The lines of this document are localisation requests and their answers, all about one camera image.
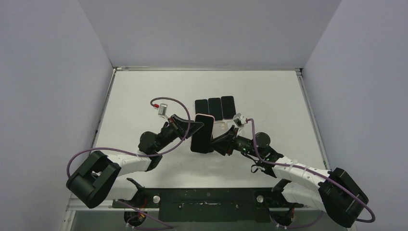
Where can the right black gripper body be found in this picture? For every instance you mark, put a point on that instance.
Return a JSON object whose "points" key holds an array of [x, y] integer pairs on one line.
{"points": [[232, 140]]}

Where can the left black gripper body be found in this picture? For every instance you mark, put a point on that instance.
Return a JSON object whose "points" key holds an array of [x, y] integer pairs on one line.
{"points": [[175, 130]]}

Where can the phone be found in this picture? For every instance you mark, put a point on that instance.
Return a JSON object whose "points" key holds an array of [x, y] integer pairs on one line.
{"points": [[201, 106], [228, 107], [200, 140]]}

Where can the beige phone case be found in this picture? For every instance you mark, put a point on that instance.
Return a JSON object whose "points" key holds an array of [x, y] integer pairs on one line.
{"points": [[219, 128]]}

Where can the black smartphone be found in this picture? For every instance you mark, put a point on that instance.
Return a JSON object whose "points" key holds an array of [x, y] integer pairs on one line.
{"points": [[215, 108]]}

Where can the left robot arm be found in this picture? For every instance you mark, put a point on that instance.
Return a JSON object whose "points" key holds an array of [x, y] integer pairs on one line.
{"points": [[106, 176]]}

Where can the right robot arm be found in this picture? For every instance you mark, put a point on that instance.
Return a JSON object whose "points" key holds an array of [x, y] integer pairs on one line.
{"points": [[331, 191]]}

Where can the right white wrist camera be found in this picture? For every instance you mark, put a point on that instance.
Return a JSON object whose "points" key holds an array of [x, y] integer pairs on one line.
{"points": [[239, 120]]}

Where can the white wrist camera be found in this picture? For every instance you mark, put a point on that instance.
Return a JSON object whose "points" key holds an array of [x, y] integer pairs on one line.
{"points": [[162, 109], [239, 120]]}

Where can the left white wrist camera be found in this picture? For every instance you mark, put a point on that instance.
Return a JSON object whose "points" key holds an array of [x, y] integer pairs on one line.
{"points": [[162, 109]]}

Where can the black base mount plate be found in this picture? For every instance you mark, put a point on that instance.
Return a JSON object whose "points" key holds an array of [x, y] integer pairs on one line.
{"points": [[213, 204]]}

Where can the aluminium table frame rail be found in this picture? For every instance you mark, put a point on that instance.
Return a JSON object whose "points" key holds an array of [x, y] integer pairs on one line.
{"points": [[209, 68]]}

